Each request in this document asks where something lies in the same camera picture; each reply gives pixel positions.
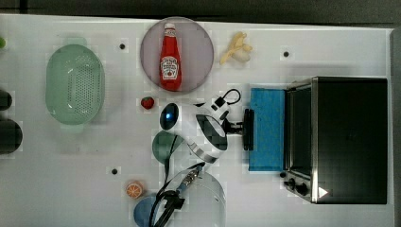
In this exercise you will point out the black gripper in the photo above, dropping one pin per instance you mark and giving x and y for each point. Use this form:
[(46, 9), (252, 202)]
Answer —
[(228, 126)]

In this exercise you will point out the black toaster oven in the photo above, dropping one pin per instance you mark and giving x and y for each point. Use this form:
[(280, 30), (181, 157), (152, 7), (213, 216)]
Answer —
[(327, 137)]

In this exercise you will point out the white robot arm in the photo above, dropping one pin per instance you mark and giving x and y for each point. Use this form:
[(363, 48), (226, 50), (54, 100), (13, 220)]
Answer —
[(193, 197)]

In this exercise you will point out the peeled toy banana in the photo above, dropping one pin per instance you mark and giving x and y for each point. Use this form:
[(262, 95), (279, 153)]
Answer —
[(237, 49)]

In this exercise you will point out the grey round plate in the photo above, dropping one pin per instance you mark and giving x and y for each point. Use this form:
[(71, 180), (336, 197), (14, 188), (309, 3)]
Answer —
[(195, 46)]

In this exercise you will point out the red ketchup bottle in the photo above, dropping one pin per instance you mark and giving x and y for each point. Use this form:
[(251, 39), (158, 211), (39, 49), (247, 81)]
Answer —
[(170, 70)]

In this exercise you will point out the red strawberry near plate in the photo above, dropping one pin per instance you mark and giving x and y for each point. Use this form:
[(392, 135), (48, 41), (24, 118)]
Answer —
[(147, 102)]

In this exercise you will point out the orange slice toy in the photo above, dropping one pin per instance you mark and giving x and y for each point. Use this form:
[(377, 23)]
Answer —
[(135, 189)]

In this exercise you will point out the blue cup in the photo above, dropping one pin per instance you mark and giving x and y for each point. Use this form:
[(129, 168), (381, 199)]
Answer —
[(142, 209)]

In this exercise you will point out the green perforated colander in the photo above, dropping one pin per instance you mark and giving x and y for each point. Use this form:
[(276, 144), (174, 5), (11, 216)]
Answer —
[(75, 83)]

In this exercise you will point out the large black pan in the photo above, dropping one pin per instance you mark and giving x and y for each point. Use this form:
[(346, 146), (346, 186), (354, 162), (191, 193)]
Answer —
[(11, 136)]

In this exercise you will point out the small black pot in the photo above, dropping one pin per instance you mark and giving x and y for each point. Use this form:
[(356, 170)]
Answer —
[(5, 100)]

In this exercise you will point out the green cylinder at table edge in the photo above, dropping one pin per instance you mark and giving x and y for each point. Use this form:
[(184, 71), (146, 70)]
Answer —
[(3, 43)]

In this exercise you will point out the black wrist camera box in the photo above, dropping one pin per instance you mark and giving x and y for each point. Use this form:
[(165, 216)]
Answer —
[(221, 100)]

